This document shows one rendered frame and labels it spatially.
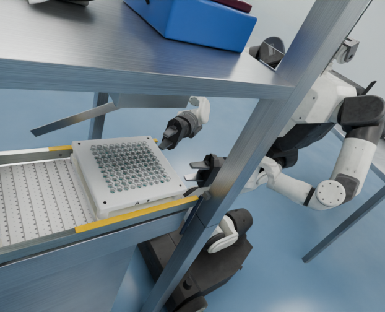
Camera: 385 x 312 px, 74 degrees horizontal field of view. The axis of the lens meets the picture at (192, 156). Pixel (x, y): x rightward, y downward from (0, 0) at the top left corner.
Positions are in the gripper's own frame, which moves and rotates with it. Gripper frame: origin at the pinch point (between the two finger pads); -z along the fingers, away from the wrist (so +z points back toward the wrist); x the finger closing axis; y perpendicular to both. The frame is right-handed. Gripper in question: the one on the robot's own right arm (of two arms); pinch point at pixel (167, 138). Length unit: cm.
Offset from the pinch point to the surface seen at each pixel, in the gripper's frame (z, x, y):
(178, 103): -4.1, -15.6, -0.9
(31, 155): -31.9, 4.5, 23.2
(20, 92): 77, 90, 165
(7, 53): -54, -37, -1
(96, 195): -34.5, 0.1, 0.3
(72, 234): -43.3, 3.8, -1.5
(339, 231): 81, 50, -105
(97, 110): -16.7, -7.8, 16.6
